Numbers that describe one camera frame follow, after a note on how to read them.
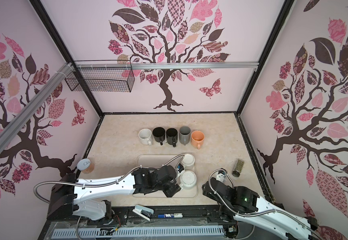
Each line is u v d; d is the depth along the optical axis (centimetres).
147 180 54
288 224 47
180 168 65
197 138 100
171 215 73
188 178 78
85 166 86
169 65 94
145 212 74
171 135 100
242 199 50
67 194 45
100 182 46
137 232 70
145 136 101
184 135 95
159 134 98
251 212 48
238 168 87
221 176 67
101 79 122
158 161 97
